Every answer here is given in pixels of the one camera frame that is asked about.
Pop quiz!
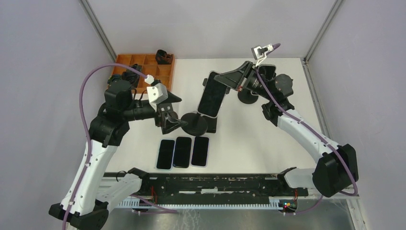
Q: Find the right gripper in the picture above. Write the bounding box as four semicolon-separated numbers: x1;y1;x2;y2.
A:
214;60;274;101

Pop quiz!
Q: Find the white case phone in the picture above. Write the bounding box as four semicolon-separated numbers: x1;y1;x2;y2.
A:
259;64;276;82

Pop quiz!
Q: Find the black tall round stand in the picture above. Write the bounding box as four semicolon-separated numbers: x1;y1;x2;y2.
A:
181;78;209;137

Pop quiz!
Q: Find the black folding stand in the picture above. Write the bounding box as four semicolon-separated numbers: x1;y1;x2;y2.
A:
203;115;217;133

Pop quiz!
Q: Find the light blue case phone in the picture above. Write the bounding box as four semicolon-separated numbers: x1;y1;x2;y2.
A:
156;139;175;170

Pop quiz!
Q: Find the black phone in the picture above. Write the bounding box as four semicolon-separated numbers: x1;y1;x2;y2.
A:
173;137;192;168

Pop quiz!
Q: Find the purple case phone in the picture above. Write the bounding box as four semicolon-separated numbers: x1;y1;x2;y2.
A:
191;137;210;167

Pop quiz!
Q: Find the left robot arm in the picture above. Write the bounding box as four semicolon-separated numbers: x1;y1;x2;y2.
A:
49;80;186;230

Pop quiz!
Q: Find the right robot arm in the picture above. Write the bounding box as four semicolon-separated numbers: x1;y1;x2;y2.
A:
214;61;359;197

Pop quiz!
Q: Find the orange compartment tray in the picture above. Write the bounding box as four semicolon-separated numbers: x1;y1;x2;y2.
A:
116;54;175;91

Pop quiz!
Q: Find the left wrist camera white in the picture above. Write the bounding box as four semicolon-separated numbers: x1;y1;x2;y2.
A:
147;83;168;104

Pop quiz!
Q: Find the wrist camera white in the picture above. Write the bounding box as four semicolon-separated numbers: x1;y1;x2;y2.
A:
147;83;168;104
251;44;274;67

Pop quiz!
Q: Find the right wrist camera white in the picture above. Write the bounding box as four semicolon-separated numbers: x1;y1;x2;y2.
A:
251;44;274;67

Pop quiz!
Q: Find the black green cable bundle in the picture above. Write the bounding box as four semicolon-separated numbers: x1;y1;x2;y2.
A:
122;64;143;88

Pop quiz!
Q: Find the light blue cable duct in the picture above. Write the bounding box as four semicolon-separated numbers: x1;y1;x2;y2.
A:
115;197;283;210

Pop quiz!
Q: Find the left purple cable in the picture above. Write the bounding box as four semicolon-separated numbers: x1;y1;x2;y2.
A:
62;63;178;230

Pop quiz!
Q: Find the purple cable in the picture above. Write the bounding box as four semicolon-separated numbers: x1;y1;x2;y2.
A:
253;43;359;216
62;63;178;230

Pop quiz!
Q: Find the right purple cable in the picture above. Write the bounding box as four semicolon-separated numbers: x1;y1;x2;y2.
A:
253;43;359;216

